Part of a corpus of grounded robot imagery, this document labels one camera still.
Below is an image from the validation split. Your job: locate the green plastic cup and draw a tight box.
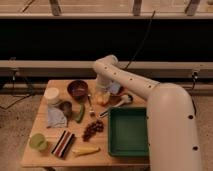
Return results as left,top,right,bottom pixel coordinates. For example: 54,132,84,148
29,133,47,151

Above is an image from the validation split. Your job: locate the purple grape bunch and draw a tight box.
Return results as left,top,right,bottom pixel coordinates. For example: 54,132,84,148
82,120,104,141

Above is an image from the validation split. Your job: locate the blue grey cloth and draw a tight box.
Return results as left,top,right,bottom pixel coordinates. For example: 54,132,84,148
47,106,67,128

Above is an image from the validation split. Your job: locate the green plastic tray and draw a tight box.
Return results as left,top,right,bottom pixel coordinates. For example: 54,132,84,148
108,107,149,157

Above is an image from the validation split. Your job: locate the striped red black block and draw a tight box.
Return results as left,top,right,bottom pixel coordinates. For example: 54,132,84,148
51,131,75,158

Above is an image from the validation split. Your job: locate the green pea pod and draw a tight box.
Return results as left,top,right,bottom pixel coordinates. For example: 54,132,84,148
75,103,85,123

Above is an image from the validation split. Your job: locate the dark red bowl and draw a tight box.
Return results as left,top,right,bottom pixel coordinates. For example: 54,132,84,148
67,80,88,100

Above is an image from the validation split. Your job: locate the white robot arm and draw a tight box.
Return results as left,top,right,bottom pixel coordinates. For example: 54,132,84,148
93,55,203,171

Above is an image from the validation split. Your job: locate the orange apple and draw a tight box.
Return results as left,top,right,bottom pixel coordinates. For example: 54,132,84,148
97,95,106,106

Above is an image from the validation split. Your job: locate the orange bowl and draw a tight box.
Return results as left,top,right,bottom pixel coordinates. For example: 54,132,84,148
110,87,126,96

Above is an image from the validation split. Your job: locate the white lidded container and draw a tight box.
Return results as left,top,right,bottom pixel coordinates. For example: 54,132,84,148
44,87,60,106

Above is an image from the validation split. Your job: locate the wooden table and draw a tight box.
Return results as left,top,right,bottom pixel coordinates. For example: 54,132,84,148
20,78,151,169

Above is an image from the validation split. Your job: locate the black cable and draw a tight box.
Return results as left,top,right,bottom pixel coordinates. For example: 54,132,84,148
118,10,157,78

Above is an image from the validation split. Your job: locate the metal fork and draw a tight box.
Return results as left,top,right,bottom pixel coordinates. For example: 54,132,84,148
87,94,95,117

